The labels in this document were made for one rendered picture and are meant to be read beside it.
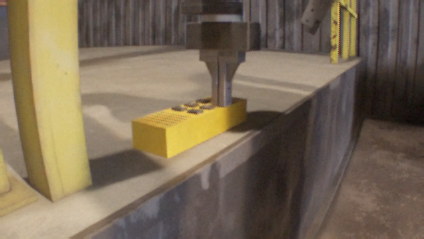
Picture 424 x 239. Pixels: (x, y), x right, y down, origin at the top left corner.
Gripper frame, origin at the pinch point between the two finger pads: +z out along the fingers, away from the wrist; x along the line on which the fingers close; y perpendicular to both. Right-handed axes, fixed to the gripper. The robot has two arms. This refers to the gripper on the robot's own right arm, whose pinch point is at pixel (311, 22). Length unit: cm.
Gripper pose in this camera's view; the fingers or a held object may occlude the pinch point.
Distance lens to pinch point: 68.0
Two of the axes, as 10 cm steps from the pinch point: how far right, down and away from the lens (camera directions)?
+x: 3.6, -1.4, 9.2
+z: -4.1, 8.6, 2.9
